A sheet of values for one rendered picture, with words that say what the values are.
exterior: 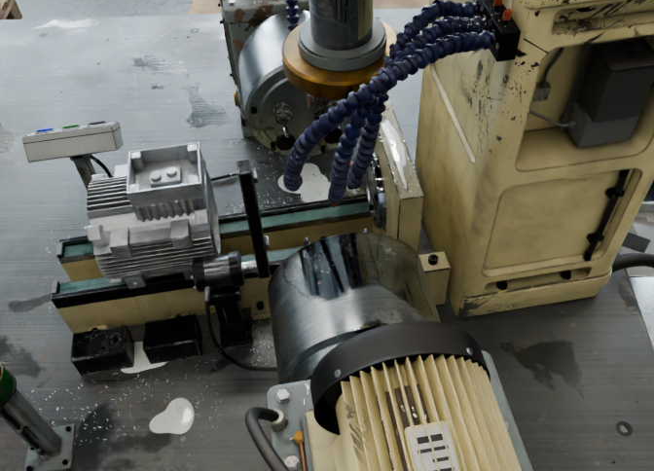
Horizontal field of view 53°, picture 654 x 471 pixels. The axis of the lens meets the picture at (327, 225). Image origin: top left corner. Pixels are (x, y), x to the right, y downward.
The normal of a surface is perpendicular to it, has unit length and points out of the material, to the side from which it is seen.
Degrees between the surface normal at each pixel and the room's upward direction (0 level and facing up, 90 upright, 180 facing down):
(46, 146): 57
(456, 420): 64
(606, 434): 0
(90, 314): 90
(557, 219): 90
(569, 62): 90
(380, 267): 17
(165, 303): 90
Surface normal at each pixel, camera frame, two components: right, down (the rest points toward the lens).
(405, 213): 0.16, 0.75
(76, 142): 0.11, 0.27
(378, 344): -0.31, -0.58
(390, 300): 0.31, -0.66
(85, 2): -0.04, -0.65
